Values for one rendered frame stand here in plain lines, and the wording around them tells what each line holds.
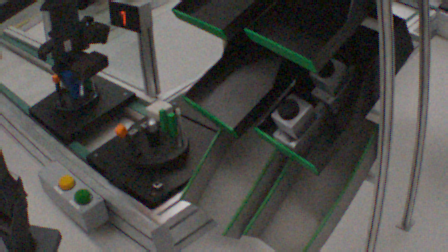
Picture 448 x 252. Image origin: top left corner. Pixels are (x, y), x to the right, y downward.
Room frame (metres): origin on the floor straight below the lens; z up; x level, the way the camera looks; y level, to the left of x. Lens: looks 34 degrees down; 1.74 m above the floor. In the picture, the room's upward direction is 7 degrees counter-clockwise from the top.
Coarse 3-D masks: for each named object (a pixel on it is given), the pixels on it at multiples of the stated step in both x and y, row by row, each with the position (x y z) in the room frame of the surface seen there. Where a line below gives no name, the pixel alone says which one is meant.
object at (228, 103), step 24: (240, 48) 0.95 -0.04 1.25; (264, 48) 0.93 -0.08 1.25; (216, 72) 0.92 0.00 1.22; (240, 72) 0.90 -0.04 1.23; (264, 72) 0.88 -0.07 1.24; (288, 72) 0.84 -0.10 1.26; (192, 96) 0.89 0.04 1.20; (216, 96) 0.88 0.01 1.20; (240, 96) 0.86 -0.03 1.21; (264, 96) 0.81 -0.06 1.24; (216, 120) 0.81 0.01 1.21; (240, 120) 0.79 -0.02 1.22
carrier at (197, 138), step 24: (144, 120) 1.20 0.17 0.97; (168, 120) 1.10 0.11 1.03; (120, 144) 1.12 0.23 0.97; (144, 144) 1.08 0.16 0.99; (168, 144) 1.07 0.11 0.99; (192, 144) 1.09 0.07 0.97; (96, 168) 1.06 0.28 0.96; (120, 168) 1.03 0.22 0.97; (144, 168) 1.02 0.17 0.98; (168, 168) 1.02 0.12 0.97; (192, 168) 1.01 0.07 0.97; (144, 192) 0.95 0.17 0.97; (168, 192) 0.94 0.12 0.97
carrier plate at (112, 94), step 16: (96, 80) 1.43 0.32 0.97; (48, 96) 1.39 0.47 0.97; (112, 96) 1.33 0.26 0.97; (128, 96) 1.32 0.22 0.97; (32, 112) 1.32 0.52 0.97; (48, 112) 1.30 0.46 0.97; (96, 112) 1.26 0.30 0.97; (112, 112) 1.27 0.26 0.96; (48, 128) 1.24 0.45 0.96; (64, 128) 1.21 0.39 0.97; (80, 128) 1.20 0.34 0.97
